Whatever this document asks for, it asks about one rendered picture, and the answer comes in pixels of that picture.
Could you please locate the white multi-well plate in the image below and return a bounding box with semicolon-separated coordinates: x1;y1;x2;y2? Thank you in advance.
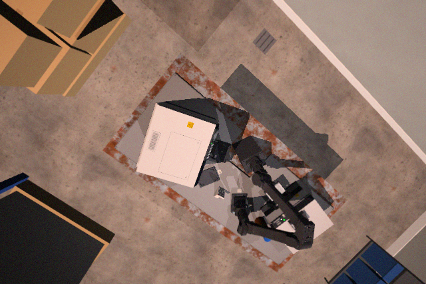
266;182;285;201

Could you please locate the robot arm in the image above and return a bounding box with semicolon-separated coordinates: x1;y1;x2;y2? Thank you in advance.
237;156;315;250

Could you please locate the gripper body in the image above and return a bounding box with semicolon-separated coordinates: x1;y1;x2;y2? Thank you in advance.
233;206;250;216

